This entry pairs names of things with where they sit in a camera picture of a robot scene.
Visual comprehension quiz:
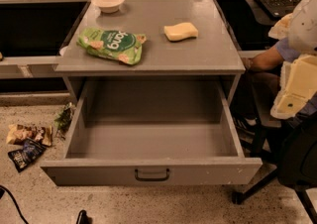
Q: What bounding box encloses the dark blue snack bag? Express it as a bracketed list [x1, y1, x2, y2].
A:
[8, 139, 46, 172]

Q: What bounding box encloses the black floor cable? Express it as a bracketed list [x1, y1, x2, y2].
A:
[0, 184, 30, 224]

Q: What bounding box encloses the tan snack bag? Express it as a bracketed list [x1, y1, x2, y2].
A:
[6, 124, 53, 147]

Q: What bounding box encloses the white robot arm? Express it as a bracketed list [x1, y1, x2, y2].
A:
[270, 0, 317, 119]

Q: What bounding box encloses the grey cabinet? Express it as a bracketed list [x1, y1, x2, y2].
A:
[54, 0, 247, 103]

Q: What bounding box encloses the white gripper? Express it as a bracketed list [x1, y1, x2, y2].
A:
[268, 13, 317, 119]

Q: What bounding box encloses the dark green snack bag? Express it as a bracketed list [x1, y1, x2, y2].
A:
[54, 102, 75, 139]

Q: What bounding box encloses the person in blue shirt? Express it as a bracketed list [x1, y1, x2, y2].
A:
[243, 38, 317, 128]

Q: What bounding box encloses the black object on floor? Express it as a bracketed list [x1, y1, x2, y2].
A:
[76, 210, 89, 224]

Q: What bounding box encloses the black drawer handle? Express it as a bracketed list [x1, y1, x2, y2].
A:
[134, 168, 170, 182]

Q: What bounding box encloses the green rice chip bag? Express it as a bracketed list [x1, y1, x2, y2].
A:
[77, 28, 147, 65]

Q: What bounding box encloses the white bowl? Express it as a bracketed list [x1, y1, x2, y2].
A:
[91, 0, 125, 13]

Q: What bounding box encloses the yellow sponge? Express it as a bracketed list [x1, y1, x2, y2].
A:
[163, 22, 198, 42]

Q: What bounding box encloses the grey open top drawer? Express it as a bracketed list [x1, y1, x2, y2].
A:
[41, 80, 262, 186]

